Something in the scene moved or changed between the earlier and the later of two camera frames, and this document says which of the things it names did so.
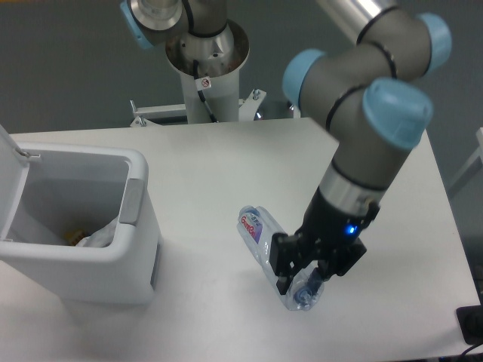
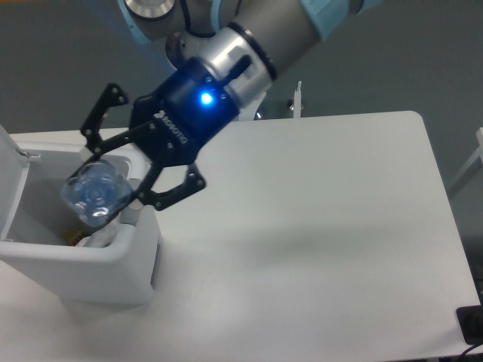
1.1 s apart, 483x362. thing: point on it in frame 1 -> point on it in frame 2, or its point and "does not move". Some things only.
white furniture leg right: x=474 y=167 does not move
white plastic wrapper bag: x=102 y=237 does not move
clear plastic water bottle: x=258 y=228 -> x=97 y=194
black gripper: x=330 y=232 -> x=192 y=105
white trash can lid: x=13 y=169 does not move
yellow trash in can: x=73 y=237 does not move
